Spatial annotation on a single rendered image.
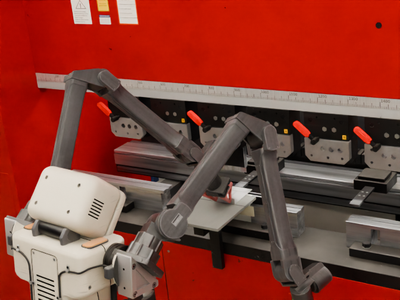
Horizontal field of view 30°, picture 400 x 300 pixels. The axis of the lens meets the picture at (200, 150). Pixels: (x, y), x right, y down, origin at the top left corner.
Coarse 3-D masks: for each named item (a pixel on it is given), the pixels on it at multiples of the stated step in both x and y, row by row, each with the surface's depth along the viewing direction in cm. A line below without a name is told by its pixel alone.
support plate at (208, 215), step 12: (204, 204) 259; (216, 204) 258; (228, 204) 257; (240, 204) 256; (192, 216) 251; (204, 216) 250; (216, 216) 249; (228, 216) 248; (204, 228) 243; (216, 228) 241
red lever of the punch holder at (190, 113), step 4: (188, 112) 256; (192, 112) 256; (192, 116) 255; (196, 116) 256; (196, 120) 255; (200, 120) 255; (200, 124) 255; (204, 124) 255; (204, 128) 254; (208, 128) 255; (204, 132) 254
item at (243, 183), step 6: (252, 162) 282; (282, 162) 285; (246, 168) 284; (252, 168) 282; (282, 168) 285; (252, 174) 278; (240, 180) 274; (246, 180) 274; (252, 180) 275; (240, 186) 269
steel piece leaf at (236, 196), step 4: (232, 192) 266; (236, 192) 265; (240, 192) 265; (244, 192) 265; (228, 196) 263; (232, 196) 262; (236, 196) 262; (240, 196) 262; (220, 200) 259; (232, 200) 256; (236, 200) 259
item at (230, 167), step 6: (240, 150) 258; (234, 156) 261; (240, 156) 259; (228, 162) 263; (234, 162) 262; (240, 162) 260; (246, 162) 261; (222, 168) 266; (228, 168) 265; (234, 168) 264; (240, 168) 262
